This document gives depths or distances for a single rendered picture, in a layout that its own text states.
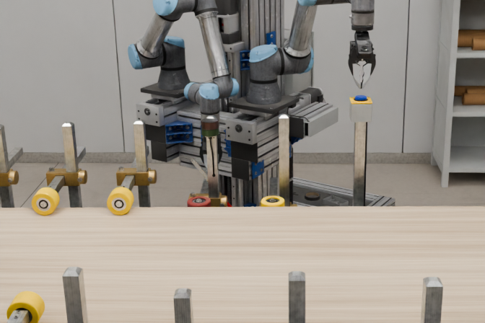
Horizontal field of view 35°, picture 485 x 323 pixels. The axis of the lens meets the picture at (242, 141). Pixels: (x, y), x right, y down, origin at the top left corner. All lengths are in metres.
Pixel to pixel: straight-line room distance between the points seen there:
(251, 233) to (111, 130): 3.33
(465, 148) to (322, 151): 1.00
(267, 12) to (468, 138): 2.48
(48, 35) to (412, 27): 2.50
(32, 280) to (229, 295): 0.55
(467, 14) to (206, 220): 3.26
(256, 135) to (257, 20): 0.55
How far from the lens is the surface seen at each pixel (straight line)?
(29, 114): 5.74
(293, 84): 3.64
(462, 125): 5.52
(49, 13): 5.51
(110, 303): 2.05
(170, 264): 2.20
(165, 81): 3.50
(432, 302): 1.65
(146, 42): 3.34
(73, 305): 1.68
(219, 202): 2.71
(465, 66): 5.41
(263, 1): 3.43
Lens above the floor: 1.92
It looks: 19 degrees down
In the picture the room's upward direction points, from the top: 1 degrees counter-clockwise
